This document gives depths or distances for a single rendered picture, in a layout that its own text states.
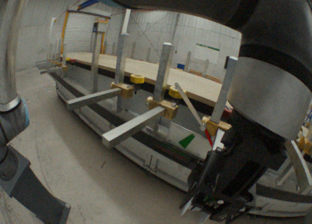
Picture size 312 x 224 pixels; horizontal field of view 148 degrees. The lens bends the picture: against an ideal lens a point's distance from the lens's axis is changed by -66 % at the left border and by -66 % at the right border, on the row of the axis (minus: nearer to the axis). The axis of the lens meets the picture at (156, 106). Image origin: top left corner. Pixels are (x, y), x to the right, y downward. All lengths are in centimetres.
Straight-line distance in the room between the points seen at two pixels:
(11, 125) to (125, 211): 94
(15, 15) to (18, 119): 41
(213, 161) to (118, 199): 104
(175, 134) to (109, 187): 84
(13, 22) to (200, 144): 85
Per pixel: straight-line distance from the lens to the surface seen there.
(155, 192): 120
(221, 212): 15
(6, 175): 71
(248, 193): 15
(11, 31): 54
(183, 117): 75
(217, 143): 39
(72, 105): 51
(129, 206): 112
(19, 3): 55
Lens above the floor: 106
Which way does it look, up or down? 24 degrees down
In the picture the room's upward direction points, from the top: 11 degrees clockwise
